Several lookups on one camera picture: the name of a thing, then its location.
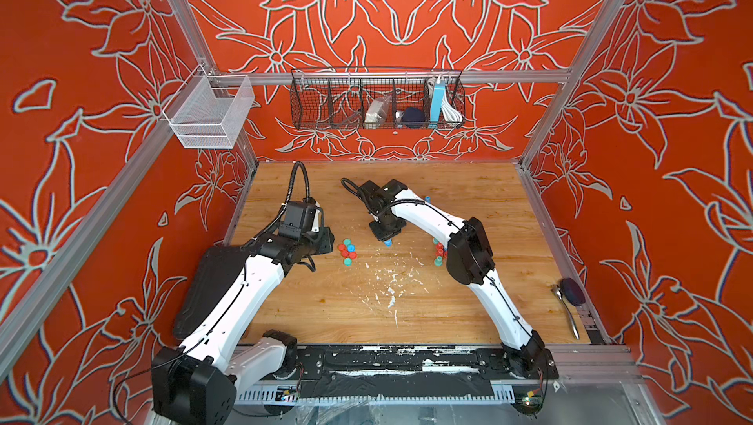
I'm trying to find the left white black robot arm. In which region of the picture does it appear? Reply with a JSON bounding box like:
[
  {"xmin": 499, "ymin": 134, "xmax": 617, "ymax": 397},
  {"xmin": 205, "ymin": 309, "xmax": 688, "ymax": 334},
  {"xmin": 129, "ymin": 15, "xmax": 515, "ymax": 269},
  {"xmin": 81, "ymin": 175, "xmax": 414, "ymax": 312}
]
[{"xmin": 150, "ymin": 162, "xmax": 335, "ymax": 424}]

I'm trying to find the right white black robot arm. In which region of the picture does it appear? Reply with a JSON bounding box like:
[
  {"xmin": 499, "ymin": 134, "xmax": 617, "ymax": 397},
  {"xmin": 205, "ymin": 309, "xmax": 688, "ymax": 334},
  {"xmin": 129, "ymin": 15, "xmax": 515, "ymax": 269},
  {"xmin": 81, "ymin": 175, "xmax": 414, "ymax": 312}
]
[{"xmin": 340, "ymin": 178, "xmax": 554, "ymax": 379}]

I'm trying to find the cluster of coloured stamp caps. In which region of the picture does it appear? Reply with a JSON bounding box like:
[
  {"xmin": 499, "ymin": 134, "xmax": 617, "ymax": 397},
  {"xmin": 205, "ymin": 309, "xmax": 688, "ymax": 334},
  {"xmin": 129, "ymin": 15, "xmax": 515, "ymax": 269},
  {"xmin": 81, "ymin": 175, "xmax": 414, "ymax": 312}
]
[{"xmin": 337, "ymin": 239, "xmax": 358, "ymax": 266}]

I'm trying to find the cluster of coloured stamps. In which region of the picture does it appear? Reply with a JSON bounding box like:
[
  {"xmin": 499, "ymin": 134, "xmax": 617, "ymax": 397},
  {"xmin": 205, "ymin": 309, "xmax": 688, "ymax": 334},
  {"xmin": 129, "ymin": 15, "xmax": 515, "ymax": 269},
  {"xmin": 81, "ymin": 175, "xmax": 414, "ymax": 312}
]
[{"xmin": 433, "ymin": 239, "xmax": 447, "ymax": 267}]

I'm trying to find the black plastic tool case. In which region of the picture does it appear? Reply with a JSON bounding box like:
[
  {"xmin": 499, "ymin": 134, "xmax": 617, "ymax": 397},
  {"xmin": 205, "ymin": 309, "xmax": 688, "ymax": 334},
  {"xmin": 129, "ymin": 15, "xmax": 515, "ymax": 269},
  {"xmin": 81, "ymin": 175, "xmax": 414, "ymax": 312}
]
[{"xmin": 172, "ymin": 246, "xmax": 250, "ymax": 341}]

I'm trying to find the dark blue round object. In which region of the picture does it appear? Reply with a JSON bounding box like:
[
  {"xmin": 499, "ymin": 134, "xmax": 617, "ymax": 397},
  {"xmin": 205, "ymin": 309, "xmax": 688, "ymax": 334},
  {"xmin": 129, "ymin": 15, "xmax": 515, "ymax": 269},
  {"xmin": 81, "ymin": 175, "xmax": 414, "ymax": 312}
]
[{"xmin": 401, "ymin": 107, "xmax": 426, "ymax": 130}]

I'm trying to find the silver pouch in basket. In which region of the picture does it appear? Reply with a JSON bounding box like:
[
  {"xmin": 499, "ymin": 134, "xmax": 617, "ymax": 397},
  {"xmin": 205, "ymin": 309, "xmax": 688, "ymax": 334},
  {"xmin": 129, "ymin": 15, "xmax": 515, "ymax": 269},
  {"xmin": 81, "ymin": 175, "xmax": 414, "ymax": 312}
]
[{"xmin": 364, "ymin": 97, "xmax": 390, "ymax": 130}]

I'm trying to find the light blue box in basket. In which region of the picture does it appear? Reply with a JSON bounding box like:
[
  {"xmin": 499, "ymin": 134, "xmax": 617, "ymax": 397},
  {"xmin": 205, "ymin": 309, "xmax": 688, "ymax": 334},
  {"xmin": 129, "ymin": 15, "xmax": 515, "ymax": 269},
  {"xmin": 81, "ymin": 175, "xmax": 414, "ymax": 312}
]
[{"xmin": 427, "ymin": 83, "xmax": 445, "ymax": 129}]

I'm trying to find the metal spoon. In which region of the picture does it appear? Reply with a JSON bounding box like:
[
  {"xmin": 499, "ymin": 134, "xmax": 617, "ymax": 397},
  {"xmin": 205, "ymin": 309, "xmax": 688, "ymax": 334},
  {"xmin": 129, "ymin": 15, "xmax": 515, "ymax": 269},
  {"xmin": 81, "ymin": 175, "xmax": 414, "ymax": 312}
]
[{"xmin": 551, "ymin": 285, "xmax": 580, "ymax": 340}]

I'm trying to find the dark blue round pad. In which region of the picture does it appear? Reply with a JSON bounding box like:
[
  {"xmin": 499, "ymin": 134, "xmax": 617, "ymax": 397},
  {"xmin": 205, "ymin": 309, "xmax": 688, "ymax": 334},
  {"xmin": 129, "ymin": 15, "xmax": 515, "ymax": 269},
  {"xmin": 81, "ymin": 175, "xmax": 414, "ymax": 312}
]
[{"xmin": 559, "ymin": 278, "xmax": 586, "ymax": 307}]

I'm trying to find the white cable in basket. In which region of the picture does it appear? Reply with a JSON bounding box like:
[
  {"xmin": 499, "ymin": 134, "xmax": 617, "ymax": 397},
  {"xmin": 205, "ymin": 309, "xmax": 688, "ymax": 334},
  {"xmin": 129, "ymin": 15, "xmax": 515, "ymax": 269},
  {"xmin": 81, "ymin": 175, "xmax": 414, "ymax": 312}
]
[{"xmin": 440, "ymin": 94, "xmax": 465, "ymax": 126}]

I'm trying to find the black wire wall basket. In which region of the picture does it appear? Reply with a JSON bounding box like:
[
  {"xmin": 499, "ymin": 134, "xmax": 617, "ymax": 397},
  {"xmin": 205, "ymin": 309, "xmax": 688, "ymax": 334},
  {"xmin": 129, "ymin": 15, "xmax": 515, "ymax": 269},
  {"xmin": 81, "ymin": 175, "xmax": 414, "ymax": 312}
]
[{"xmin": 290, "ymin": 66, "xmax": 467, "ymax": 131}]

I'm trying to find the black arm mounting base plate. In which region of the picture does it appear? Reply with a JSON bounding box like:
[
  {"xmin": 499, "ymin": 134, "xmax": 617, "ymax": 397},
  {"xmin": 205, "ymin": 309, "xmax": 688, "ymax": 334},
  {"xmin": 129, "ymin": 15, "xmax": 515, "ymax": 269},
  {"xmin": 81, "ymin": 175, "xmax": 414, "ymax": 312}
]
[{"xmin": 258, "ymin": 344, "xmax": 559, "ymax": 403}]

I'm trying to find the white wire mesh basket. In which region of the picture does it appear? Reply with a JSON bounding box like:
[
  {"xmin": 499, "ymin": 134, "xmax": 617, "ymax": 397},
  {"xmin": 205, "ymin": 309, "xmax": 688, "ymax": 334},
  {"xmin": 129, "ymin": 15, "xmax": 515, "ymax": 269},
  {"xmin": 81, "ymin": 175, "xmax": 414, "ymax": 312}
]
[{"xmin": 165, "ymin": 74, "xmax": 256, "ymax": 150}]

